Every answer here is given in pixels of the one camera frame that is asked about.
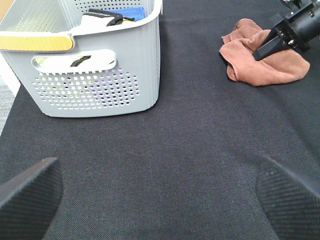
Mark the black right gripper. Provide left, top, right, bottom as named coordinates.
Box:
left=252, top=0, right=320, bottom=61

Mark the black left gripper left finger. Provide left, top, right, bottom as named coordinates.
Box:
left=0, top=157, right=63, bottom=240

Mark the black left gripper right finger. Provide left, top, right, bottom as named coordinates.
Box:
left=255, top=155, right=320, bottom=240

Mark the brown towel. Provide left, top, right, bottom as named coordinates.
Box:
left=219, top=18, right=310, bottom=87

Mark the blue cloth in basket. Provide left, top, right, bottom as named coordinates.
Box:
left=107, top=6, right=146, bottom=22

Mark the grey perforated laundry basket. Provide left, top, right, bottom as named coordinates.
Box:
left=0, top=0, right=163, bottom=118

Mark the yellow basket handle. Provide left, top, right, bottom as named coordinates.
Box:
left=0, top=35, right=74, bottom=52

